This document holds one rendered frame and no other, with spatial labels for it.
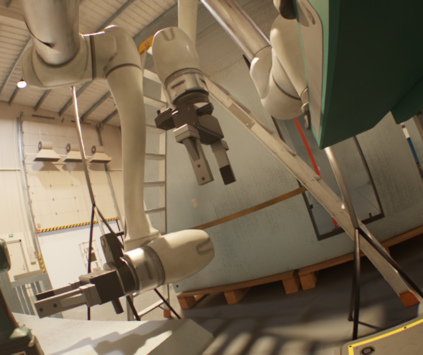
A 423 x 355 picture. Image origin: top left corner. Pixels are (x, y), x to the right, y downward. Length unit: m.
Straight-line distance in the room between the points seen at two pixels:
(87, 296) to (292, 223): 1.90
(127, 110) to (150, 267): 0.36
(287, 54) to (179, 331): 0.58
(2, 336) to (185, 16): 0.87
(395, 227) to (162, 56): 1.99
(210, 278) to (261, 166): 1.20
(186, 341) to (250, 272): 1.96
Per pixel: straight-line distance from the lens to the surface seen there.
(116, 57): 0.68
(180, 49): 0.58
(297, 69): 0.57
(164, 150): 2.23
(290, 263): 2.24
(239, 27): 0.87
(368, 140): 2.11
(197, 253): 0.54
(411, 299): 1.51
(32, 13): 0.43
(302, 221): 2.13
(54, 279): 11.01
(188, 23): 0.81
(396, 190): 2.14
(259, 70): 0.77
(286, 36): 0.60
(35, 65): 0.67
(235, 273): 2.43
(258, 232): 2.23
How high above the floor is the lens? 0.81
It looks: 9 degrees up
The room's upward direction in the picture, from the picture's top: 19 degrees counter-clockwise
